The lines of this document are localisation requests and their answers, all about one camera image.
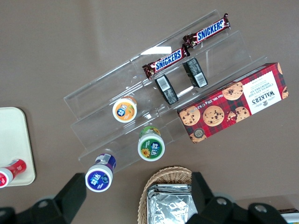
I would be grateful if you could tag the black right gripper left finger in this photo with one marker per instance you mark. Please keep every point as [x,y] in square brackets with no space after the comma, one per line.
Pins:
[58,205]

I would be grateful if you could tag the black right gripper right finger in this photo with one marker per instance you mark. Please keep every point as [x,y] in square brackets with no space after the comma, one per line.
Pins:
[222,212]

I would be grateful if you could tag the light wicker basket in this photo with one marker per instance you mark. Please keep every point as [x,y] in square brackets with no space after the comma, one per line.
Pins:
[163,173]

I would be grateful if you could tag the cream plastic tray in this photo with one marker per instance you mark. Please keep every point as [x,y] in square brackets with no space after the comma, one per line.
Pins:
[11,135]

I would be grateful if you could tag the purple gum jar white lid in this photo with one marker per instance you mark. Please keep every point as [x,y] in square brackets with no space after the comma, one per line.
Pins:
[99,178]

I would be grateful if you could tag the red-capped small bottle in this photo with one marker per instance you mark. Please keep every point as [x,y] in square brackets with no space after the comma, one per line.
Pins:
[14,169]

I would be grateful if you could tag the white rectangular snack bin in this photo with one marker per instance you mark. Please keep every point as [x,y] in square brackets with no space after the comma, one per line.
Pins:
[292,211]

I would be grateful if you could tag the clear acrylic stepped display stand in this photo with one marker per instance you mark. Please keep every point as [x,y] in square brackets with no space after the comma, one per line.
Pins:
[100,133]

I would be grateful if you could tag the green gum jar white lid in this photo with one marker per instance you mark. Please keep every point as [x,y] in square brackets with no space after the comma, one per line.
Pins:
[151,148]

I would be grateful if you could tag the red tartan Walkers cookie box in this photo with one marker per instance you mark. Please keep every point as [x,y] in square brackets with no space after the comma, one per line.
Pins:
[222,109]

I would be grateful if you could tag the orange gum jar white lid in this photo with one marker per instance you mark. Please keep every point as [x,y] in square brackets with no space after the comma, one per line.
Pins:
[124,111]

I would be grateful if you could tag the small black box with barcode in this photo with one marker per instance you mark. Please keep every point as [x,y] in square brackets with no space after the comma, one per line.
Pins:
[195,72]
[167,89]

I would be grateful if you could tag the Snickers chocolate bar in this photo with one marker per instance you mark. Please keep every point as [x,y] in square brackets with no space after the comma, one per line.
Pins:
[210,31]
[168,60]

